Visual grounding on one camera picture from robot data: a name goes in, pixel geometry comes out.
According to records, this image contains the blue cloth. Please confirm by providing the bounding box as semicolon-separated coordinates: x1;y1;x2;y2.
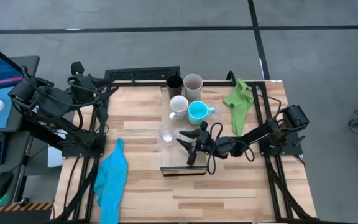
93;137;129;224

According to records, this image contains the white patterned mug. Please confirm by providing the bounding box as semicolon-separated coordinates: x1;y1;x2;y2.
168;95;190;121

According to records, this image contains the black computer mouse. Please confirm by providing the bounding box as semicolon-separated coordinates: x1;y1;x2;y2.
0;170;14;202

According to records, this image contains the teal mug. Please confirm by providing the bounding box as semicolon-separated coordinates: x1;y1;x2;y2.
187;100;215;126

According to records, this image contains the black perforated panel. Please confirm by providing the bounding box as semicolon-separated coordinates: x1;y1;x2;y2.
104;65;181;82

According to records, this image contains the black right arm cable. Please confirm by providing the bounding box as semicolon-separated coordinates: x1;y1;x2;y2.
206;121;256;175

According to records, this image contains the black case with hazard stripe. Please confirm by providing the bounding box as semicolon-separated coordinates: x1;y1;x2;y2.
0;202;54;224

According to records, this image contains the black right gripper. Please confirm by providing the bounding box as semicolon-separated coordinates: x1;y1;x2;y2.
175;121;230;166

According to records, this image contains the grey computer desk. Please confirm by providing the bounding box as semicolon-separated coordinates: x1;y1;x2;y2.
0;55;40;208

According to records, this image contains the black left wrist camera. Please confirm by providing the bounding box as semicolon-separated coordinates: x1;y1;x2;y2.
70;60;86;76

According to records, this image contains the tall black cup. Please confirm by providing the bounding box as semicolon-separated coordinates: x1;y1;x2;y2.
165;74;185;100

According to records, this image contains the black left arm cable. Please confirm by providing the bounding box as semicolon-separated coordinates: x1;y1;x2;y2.
20;64;103;108

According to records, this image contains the tall beige cup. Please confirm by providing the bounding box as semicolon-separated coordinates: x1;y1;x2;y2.
183;73;204;102

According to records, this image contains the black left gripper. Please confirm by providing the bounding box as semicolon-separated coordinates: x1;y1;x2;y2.
72;73;116;125

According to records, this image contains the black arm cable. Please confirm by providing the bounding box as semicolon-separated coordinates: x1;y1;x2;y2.
206;121;256;175
20;64;103;108

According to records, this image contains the green cloth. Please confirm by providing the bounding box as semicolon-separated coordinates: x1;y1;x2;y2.
223;78;255;137

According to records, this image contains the white paper sheet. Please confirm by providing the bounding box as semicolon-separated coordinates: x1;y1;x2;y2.
47;145;64;169

